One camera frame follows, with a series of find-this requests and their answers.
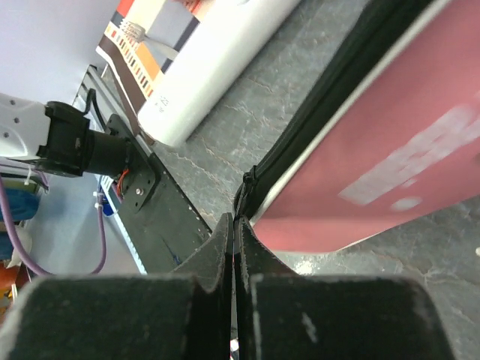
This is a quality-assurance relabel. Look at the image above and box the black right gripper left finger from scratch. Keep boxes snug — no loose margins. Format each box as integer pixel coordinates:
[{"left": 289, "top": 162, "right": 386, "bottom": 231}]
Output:
[{"left": 1, "top": 213, "right": 233, "bottom": 359}]

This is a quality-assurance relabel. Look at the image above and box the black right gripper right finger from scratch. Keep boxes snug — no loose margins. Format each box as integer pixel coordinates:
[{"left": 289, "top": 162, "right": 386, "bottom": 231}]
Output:
[{"left": 235, "top": 217, "right": 454, "bottom": 359}]

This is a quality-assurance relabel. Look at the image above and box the pink sport racket bag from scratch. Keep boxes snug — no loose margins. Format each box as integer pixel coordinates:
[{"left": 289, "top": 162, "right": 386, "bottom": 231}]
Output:
[{"left": 234, "top": 1, "right": 479, "bottom": 253}]

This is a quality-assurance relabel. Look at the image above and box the white shuttlecock tube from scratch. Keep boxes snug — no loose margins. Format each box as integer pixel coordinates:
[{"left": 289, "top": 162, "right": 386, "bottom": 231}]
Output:
[{"left": 137, "top": 0, "right": 298, "bottom": 147}]

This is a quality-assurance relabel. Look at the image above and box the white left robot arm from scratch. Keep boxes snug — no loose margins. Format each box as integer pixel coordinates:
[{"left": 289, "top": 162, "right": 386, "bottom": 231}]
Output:
[{"left": 1, "top": 89, "right": 132, "bottom": 178}]

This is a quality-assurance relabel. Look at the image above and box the colourful patchwork placemat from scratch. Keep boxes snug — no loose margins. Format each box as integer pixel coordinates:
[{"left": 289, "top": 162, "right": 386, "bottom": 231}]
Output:
[{"left": 96, "top": 1, "right": 214, "bottom": 110}]

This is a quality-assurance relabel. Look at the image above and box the metal fork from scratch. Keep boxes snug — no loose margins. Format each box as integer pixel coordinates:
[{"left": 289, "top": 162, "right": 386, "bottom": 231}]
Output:
[{"left": 119, "top": 19, "right": 179, "bottom": 60}]

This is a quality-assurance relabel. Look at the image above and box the white slotted cable duct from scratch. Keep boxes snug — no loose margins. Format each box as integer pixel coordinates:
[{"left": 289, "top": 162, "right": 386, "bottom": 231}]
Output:
[{"left": 97, "top": 175, "right": 147, "bottom": 275}]

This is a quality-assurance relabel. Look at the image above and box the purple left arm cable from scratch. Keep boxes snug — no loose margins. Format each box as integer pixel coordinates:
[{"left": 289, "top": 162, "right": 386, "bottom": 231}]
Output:
[{"left": 0, "top": 170, "right": 107, "bottom": 275}]

